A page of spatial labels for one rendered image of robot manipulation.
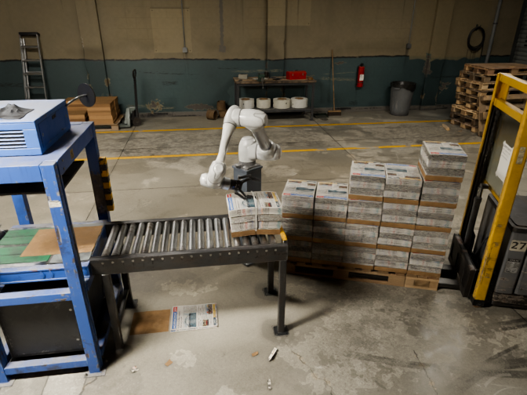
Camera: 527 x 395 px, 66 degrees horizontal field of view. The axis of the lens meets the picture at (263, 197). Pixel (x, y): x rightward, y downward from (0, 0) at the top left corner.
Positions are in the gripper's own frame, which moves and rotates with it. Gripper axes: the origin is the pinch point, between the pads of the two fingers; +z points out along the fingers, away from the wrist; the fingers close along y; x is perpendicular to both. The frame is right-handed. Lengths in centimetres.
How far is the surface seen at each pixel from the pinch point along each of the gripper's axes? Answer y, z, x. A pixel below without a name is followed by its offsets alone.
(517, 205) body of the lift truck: -22, 228, -8
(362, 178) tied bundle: -13, 93, -30
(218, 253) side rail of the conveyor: 40, -22, 30
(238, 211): 14.4, -12.1, 13.7
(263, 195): 7.2, 8.3, -6.7
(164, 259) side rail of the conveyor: 50, -57, 30
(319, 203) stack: 20, 68, -41
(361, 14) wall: -182, 302, -707
